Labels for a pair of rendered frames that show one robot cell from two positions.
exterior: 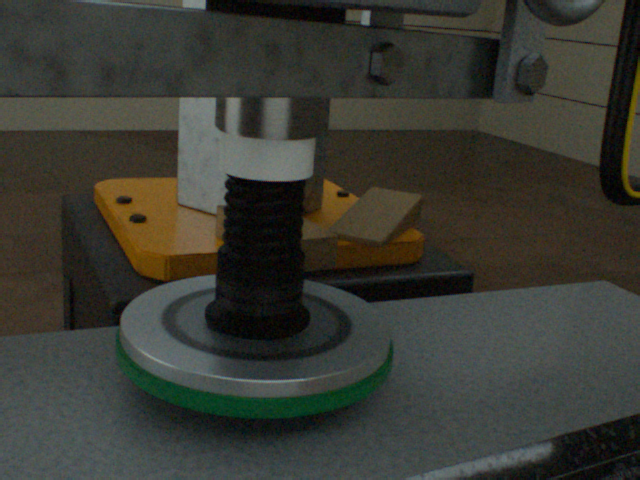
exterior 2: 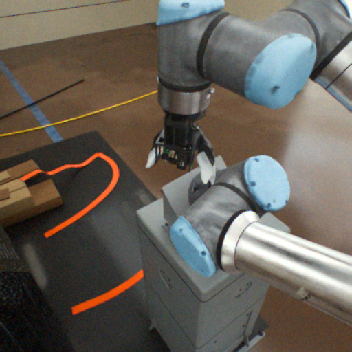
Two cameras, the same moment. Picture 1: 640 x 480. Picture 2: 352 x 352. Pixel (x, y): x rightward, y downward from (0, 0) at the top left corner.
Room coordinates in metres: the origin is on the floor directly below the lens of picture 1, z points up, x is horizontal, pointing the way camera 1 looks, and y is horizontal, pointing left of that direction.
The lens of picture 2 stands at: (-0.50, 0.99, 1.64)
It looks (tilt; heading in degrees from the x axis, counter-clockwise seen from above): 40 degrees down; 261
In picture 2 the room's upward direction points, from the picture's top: straight up
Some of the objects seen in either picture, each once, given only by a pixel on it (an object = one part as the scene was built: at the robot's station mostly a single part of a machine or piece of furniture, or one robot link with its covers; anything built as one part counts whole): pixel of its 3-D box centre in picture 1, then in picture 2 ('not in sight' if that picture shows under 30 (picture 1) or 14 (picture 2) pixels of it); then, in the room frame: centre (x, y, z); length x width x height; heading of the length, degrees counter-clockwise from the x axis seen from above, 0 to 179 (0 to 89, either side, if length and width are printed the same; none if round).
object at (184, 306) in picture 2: not in sight; (203, 283); (-0.72, 0.32, 0.43); 0.50 x 0.50 x 0.85; 27
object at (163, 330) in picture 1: (257, 325); not in sight; (0.58, 0.05, 0.90); 0.21 x 0.21 x 0.01
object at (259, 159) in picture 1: (267, 147); not in sight; (0.58, 0.05, 1.04); 0.07 x 0.07 x 0.04
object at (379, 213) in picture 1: (376, 215); not in sight; (1.30, -0.09, 0.80); 0.20 x 0.10 x 0.05; 157
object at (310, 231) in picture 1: (273, 235); not in sight; (1.13, 0.07, 0.81); 0.20 x 0.10 x 0.05; 33
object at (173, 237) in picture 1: (249, 215); not in sight; (1.38, 0.14, 0.76); 0.49 x 0.49 x 0.05; 25
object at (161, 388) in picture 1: (256, 330); not in sight; (0.58, 0.05, 0.89); 0.22 x 0.22 x 0.04
